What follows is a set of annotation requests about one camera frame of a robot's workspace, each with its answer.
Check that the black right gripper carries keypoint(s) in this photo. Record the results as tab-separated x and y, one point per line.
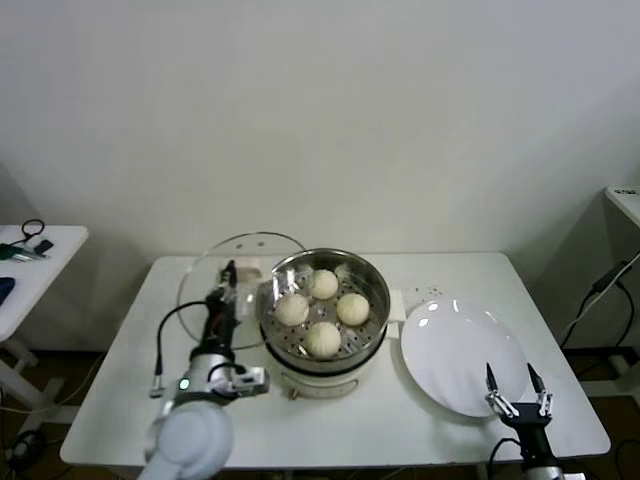
532	430

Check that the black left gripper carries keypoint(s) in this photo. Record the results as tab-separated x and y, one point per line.
220	325

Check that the round glass pot lid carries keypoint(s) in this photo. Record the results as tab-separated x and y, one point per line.
248	272

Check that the white steamed baozi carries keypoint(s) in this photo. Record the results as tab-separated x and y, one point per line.
353	309
323	284
322	340
292	309

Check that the stainless steel steamer basket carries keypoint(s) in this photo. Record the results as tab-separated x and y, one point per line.
375	295

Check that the white round plate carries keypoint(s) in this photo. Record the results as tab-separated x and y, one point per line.
450	360

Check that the cream electric cooking pot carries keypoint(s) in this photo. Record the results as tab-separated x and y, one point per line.
320	387

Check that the white side table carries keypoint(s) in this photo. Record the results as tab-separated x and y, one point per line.
60	260

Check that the small black device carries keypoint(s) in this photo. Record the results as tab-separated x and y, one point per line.
44	246

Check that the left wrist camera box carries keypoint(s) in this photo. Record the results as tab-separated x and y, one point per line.
247	381

